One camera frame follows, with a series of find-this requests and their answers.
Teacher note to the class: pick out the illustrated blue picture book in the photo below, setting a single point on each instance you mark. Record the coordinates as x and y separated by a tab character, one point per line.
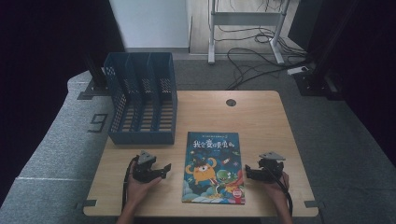
214	146

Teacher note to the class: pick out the blue plastic file rack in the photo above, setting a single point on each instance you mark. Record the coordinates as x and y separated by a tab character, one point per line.
141	137

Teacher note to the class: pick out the white power strip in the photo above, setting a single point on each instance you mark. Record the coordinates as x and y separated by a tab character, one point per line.
297	70

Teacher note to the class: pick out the dark curtain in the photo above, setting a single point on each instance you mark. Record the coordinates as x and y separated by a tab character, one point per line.
373	62
34	62

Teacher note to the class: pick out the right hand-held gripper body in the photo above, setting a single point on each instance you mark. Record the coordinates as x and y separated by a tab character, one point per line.
271	169

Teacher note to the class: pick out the white board panel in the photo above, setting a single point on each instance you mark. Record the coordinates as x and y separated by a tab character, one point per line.
152	23

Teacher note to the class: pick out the dark round table grommet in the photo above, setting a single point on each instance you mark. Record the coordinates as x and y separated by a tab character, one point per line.
231	102

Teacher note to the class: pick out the white metal desk frame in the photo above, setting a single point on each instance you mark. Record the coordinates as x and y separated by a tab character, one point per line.
246	18

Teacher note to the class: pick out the person's left hand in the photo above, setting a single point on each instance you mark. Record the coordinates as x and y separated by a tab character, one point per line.
137	189

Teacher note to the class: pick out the person's right hand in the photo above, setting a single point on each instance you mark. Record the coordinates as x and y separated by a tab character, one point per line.
275	189

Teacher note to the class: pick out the black metal stand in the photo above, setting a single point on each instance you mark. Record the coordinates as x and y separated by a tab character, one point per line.
317	77
95	84

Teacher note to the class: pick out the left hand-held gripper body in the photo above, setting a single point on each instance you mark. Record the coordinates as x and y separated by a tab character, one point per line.
144	171

